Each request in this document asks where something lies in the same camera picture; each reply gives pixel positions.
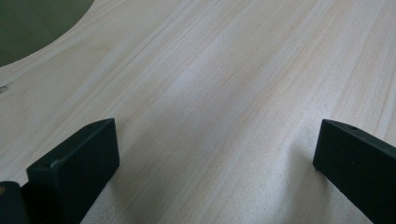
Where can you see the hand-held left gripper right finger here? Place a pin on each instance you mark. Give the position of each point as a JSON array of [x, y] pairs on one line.
[[358, 168]]

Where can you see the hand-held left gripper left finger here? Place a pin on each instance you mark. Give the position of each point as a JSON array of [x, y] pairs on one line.
[[74, 168]]

